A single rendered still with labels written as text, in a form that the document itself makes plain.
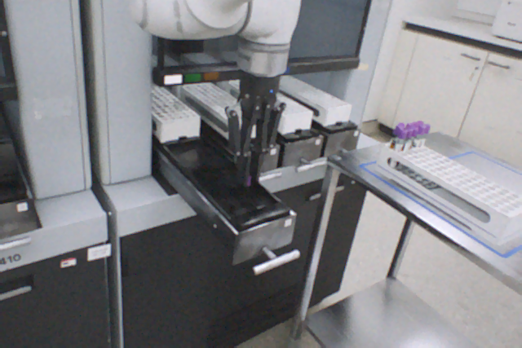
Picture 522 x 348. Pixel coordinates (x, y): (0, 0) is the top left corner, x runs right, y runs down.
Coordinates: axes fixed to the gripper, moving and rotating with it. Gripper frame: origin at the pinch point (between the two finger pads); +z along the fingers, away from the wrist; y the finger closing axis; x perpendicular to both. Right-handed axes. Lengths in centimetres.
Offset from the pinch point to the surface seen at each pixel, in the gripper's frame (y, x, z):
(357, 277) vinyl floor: -82, -19, 85
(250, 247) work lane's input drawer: 7.9, 13.4, 7.7
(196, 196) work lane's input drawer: 11.3, -0.9, 4.3
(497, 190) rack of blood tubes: -35.5, 32.5, -3.7
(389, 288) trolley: -59, 7, 57
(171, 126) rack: 7.1, -21.7, -1.1
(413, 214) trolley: -22.3, 24.8, 2.8
